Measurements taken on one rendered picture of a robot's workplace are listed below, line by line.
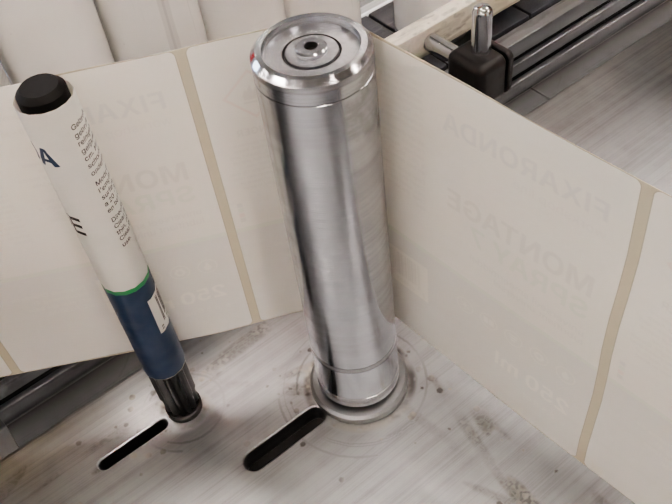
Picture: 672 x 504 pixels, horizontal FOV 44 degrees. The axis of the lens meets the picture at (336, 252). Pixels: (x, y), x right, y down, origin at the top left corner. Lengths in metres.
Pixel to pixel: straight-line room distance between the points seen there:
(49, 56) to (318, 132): 0.19
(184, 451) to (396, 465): 0.10
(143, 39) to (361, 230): 0.19
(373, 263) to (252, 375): 0.12
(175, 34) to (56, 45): 0.06
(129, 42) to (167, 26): 0.02
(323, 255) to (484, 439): 0.13
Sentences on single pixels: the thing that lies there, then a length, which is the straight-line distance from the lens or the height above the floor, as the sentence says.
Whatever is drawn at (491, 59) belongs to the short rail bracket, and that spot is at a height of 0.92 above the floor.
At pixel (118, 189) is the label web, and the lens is 0.31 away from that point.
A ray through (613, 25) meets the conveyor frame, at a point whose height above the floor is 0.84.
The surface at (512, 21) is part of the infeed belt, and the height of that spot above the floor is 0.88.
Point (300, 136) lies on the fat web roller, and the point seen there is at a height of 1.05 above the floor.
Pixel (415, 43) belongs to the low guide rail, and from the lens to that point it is 0.53.
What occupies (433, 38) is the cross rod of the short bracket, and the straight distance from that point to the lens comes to 0.53.
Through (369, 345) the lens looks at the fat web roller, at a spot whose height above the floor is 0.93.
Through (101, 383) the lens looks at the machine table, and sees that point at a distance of 0.49.
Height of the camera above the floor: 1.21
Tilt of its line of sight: 48 degrees down
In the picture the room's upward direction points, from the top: 9 degrees counter-clockwise
